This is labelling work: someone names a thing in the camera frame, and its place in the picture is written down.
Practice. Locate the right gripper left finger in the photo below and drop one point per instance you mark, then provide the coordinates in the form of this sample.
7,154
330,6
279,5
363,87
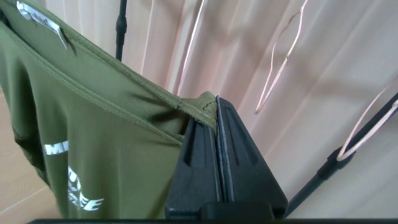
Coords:
196,174

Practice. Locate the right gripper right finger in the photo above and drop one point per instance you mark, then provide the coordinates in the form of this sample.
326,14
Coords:
248,174

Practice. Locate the green shirt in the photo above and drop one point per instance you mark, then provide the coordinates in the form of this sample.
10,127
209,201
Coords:
93,109

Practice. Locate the pink clothes hanger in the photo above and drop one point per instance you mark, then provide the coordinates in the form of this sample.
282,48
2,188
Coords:
287,57
367,134

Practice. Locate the black clothes rack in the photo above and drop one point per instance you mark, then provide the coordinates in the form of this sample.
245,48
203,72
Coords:
121,28

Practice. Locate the beige curtain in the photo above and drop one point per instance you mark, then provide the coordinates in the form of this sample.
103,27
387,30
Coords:
326,62

